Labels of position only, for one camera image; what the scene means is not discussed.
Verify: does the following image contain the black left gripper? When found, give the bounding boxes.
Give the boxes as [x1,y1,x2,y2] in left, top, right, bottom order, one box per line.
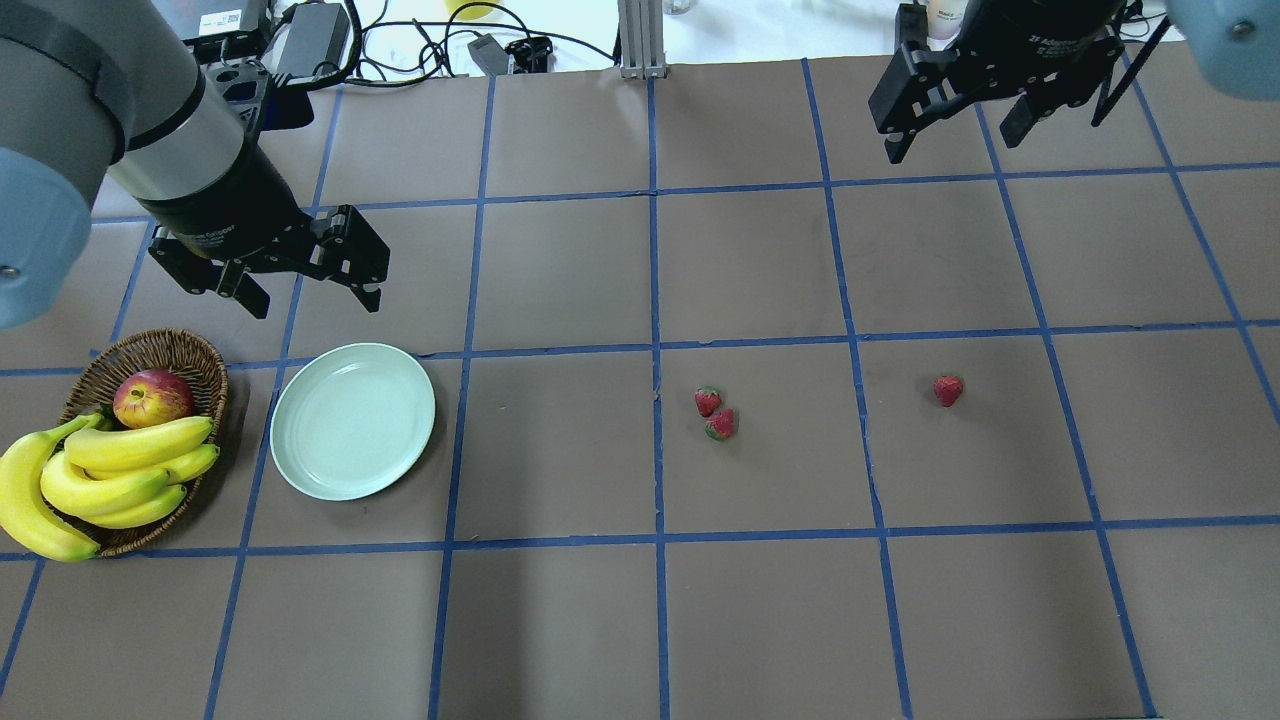
[148,205,390,320]

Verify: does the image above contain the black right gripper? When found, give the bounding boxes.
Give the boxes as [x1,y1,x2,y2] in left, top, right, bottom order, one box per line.
[868,1,1123,165]

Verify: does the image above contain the red strawberry of pair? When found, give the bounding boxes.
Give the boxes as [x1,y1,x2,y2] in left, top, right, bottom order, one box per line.
[692,386,723,418]
[704,407,737,442]

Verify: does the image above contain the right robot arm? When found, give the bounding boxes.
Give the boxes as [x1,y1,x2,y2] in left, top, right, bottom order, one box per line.
[868,1,1279,164]

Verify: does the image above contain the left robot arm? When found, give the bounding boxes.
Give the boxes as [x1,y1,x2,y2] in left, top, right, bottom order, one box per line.
[1,1,390,328]

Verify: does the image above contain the light green plate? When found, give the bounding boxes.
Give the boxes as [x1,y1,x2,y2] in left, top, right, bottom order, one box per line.
[270,343,436,502]

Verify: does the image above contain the red apple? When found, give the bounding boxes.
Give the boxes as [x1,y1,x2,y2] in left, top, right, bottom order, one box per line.
[111,368,195,429]

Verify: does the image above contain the black power adapter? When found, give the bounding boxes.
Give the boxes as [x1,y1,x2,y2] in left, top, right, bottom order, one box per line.
[268,1,349,82]

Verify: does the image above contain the brown wicker basket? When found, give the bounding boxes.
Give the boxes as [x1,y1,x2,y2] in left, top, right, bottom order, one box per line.
[55,328,230,559]

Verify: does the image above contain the yellow banana bunch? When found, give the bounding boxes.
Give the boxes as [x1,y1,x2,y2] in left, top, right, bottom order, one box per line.
[1,413,220,562]

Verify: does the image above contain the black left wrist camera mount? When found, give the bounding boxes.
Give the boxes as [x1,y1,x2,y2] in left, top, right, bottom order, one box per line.
[183,31,315,138]

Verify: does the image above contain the black cables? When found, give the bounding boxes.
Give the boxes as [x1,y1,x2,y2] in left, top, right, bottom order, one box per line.
[346,0,616,88]

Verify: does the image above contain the aluminium frame post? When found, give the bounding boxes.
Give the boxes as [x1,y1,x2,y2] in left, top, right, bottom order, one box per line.
[617,0,669,79]

